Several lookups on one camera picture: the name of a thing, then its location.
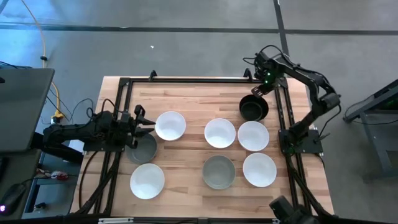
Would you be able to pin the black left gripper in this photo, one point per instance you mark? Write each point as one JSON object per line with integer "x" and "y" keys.
{"x": 122, "y": 129}

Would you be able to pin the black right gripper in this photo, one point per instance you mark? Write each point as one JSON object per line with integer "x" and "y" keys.
{"x": 267, "y": 70}

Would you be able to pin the black bowl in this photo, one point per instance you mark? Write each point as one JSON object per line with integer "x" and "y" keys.
{"x": 253, "y": 110}

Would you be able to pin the grey bowl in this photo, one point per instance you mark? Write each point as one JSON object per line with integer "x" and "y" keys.
{"x": 144, "y": 152}
{"x": 219, "y": 172}

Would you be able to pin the white bowl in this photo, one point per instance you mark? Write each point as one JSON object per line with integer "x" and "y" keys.
{"x": 170, "y": 125}
{"x": 219, "y": 132}
{"x": 259, "y": 169}
{"x": 253, "y": 136}
{"x": 147, "y": 181}

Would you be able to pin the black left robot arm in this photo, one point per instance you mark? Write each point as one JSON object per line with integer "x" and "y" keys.
{"x": 74, "y": 132}

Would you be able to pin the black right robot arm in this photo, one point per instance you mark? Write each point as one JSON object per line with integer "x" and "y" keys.
{"x": 311, "y": 79}

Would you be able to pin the white paper sheet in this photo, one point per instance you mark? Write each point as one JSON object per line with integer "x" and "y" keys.
{"x": 77, "y": 145}

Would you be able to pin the yellow power plug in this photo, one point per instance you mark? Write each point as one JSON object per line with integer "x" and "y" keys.
{"x": 57, "y": 117}

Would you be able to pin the red white small item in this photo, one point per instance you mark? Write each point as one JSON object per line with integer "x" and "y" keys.
{"x": 59, "y": 175}

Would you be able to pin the grey laptop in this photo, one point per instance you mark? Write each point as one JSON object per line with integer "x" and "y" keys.
{"x": 25, "y": 109}

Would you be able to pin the black bulky object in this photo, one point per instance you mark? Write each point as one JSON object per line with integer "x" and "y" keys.
{"x": 289, "y": 211}

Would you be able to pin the grey metal cart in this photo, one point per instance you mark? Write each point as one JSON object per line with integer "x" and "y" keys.
{"x": 377, "y": 146}

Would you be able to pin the small black plug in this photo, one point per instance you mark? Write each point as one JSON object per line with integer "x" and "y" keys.
{"x": 40, "y": 205}

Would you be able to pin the dark desk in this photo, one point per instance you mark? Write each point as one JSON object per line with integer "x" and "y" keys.
{"x": 12, "y": 168}

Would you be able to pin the black computer mouse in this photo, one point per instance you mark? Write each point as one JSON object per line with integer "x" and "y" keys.
{"x": 12, "y": 197}

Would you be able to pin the black frame clamp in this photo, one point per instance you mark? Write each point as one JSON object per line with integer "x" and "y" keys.
{"x": 247, "y": 74}
{"x": 152, "y": 74}

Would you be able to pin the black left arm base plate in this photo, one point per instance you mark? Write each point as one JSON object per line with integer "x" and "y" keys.
{"x": 96, "y": 149}

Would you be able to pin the black aluminium table frame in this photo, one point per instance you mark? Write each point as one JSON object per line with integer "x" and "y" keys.
{"x": 186, "y": 80}

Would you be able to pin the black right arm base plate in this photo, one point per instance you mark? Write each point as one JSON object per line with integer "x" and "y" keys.
{"x": 314, "y": 146}

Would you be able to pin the silver metal bracket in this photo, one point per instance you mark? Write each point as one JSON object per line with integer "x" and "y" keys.
{"x": 275, "y": 221}
{"x": 115, "y": 220}

